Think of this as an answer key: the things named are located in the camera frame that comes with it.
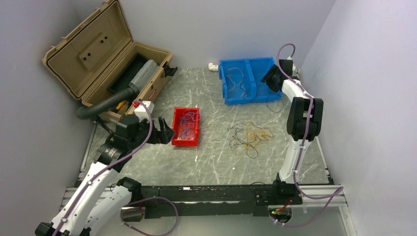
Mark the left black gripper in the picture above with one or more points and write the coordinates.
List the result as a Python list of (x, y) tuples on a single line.
[(163, 136)]

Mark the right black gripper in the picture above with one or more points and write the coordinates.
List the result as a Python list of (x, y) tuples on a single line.
[(266, 78)]

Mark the red plastic bin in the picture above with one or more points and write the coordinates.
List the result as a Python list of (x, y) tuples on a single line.
[(186, 125)]

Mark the blue divided plastic bin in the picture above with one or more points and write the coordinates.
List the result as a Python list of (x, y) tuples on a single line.
[(242, 81)]

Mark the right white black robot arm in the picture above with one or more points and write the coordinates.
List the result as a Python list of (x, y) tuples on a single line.
[(303, 123)]

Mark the white pipe elbow fitting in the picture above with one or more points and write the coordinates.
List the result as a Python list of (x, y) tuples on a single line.
[(213, 67)]

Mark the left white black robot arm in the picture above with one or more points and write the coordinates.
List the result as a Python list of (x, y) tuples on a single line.
[(85, 213)]

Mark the grey canister in toolbox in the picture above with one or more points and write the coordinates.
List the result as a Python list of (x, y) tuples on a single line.
[(143, 76)]

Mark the tan open toolbox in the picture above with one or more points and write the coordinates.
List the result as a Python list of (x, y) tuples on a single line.
[(101, 50)]

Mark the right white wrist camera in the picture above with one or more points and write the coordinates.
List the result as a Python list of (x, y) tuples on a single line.
[(295, 70)]

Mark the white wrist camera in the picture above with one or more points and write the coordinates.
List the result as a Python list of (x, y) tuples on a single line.
[(140, 109), (295, 70)]

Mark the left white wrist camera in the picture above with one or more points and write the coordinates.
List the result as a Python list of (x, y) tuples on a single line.
[(140, 109)]

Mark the black aluminium base frame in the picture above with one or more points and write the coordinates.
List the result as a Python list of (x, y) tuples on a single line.
[(209, 200)]

